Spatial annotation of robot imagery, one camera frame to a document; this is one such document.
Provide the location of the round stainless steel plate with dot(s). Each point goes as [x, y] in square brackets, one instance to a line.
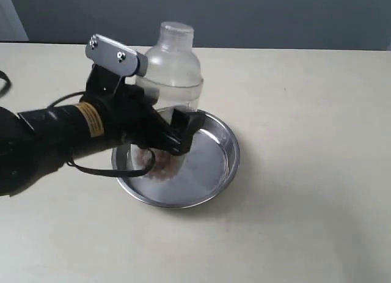
[192, 179]

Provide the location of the clear plastic shaker bottle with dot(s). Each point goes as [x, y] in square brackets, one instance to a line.
[174, 76]

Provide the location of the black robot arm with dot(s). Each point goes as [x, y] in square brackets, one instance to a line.
[37, 143]

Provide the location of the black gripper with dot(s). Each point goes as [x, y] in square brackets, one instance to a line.
[128, 116]

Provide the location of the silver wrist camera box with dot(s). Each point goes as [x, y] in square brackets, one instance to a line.
[116, 57]

